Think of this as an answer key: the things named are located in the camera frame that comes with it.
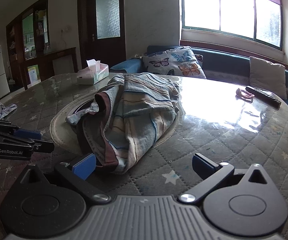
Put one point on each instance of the small pink toy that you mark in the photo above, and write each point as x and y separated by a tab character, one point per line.
243	94

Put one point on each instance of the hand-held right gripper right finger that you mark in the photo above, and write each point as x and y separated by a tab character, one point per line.
203	166

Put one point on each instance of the striped pastel clothing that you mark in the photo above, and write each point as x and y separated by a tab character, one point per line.
134	110

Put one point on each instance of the black remote control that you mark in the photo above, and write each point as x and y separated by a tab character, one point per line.
263	96

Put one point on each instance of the large window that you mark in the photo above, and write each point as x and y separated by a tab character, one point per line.
233	10

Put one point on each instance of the plain grey pillow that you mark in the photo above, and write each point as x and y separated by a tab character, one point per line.
267	76

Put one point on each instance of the blue sofa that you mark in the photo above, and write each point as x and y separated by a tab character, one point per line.
221	61

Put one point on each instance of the dark wooden cabinet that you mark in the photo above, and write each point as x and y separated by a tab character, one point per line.
16	62

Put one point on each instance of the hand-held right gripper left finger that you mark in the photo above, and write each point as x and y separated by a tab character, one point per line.
84	167

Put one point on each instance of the dark door with frosted glass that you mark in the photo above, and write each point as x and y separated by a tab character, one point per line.
89	50

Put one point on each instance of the pink white tissue box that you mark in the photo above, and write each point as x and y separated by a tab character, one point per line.
94	76

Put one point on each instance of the butterfly print pillow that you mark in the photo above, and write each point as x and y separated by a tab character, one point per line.
173	62

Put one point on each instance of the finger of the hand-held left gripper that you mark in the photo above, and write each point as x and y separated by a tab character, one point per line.
28	134
45	147

